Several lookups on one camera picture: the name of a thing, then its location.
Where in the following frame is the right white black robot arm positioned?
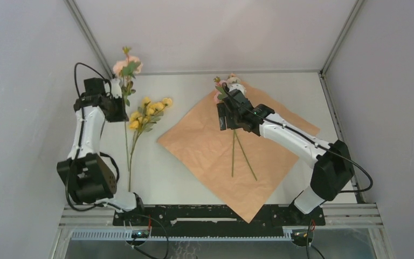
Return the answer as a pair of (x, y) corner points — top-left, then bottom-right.
(217, 85), (374, 224)

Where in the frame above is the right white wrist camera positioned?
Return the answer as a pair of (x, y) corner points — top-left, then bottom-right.
(229, 83), (246, 95)

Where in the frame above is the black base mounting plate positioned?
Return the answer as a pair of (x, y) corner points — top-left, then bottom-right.
(112, 204), (326, 236)

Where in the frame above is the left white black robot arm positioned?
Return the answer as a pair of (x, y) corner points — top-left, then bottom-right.
(57, 78), (147, 225)

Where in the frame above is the white pink flower stem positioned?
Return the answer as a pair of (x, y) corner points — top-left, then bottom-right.
(213, 74), (258, 181)

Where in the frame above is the aluminium frame rail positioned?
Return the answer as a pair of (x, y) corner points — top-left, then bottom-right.
(59, 203), (383, 228)

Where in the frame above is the white slotted cable duct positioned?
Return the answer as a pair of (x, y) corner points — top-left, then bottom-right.
(71, 229), (307, 241)

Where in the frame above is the yellow flower stem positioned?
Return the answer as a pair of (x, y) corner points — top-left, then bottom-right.
(128, 97), (173, 192)

